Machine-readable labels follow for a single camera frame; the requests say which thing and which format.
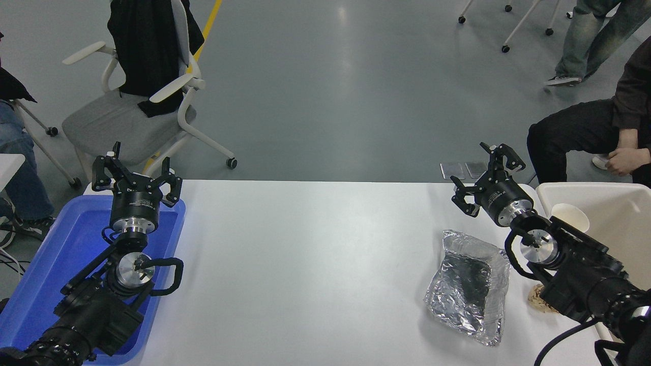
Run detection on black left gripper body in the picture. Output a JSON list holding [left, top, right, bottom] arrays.
[[110, 175, 164, 220]]

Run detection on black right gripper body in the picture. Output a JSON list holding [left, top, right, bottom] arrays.
[[476, 170, 527, 218]]

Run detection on white paper cup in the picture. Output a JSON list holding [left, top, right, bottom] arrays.
[[551, 203, 590, 234]]

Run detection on person's hand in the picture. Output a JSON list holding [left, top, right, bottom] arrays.
[[605, 146, 651, 177]]

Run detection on grey chair with castors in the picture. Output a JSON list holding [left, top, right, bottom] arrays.
[[11, 98, 83, 190]]

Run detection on person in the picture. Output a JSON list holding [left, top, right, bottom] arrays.
[[544, 0, 651, 87], [0, 99, 56, 250], [526, 37, 651, 188]]

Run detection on blue plastic tray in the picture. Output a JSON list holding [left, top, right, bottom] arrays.
[[0, 195, 187, 365]]

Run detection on small white table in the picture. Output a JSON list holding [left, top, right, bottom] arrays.
[[0, 154, 26, 193]]

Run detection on silver foil tray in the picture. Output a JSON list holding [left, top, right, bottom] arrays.
[[424, 230, 511, 347]]

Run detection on large pale bin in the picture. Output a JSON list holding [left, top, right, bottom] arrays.
[[536, 182, 651, 356]]

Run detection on crumpled tan paper ball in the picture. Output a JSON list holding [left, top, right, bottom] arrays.
[[527, 284, 555, 313]]

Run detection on black garment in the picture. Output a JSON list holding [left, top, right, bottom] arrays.
[[0, 32, 37, 102]]

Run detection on black jacket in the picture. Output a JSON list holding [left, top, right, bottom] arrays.
[[107, 0, 205, 118]]

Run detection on grey chair with white frame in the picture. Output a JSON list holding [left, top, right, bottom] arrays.
[[62, 0, 239, 182]]

